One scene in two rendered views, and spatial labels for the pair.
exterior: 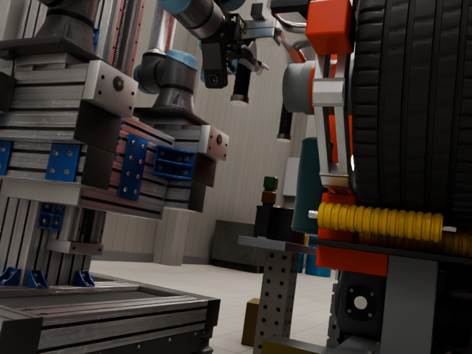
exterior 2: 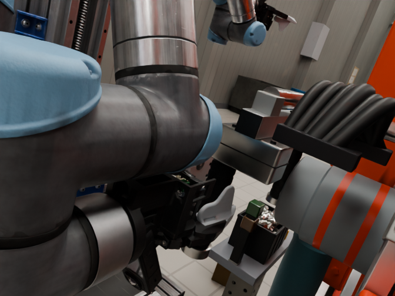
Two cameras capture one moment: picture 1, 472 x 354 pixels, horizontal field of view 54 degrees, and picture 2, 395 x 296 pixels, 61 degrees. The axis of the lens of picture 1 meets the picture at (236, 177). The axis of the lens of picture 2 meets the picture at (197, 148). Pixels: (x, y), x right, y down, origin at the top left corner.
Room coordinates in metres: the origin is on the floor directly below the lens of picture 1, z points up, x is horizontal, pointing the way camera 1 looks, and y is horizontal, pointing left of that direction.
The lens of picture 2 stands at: (0.61, 0.03, 1.03)
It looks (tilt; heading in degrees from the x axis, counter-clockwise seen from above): 16 degrees down; 4
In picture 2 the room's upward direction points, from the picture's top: 18 degrees clockwise
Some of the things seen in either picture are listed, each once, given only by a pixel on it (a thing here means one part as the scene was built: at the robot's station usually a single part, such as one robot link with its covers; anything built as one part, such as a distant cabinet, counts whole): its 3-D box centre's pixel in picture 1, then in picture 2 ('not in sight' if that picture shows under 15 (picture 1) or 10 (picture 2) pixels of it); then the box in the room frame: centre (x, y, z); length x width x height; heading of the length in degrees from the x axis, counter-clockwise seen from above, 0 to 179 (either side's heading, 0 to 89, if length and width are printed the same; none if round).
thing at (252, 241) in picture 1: (281, 246); (257, 244); (1.73, -0.20, 0.44); 0.43 x 0.17 x 0.03; 155
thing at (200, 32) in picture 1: (200, 17); (88, 235); (0.86, 0.11, 0.85); 0.08 x 0.05 x 0.08; 65
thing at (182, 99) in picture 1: (175, 103); not in sight; (1.55, 0.25, 0.87); 0.15 x 0.15 x 0.10
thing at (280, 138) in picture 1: (286, 115); (286, 172); (1.36, -0.13, 0.83); 0.04 x 0.04 x 0.16
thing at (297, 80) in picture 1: (328, 88); (350, 217); (1.14, -0.20, 0.85); 0.21 x 0.14 x 0.14; 65
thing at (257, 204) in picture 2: (270, 182); (255, 208); (1.55, -0.12, 0.64); 0.04 x 0.04 x 0.04; 65
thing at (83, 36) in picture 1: (67, 38); not in sight; (1.11, 0.47, 0.87); 0.15 x 0.15 x 0.10
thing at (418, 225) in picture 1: (378, 220); not in sight; (0.96, -0.31, 0.51); 0.29 x 0.06 x 0.06; 65
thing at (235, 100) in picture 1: (243, 72); (210, 205); (1.06, 0.02, 0.83); 0.04 x 0.04 x 0.16
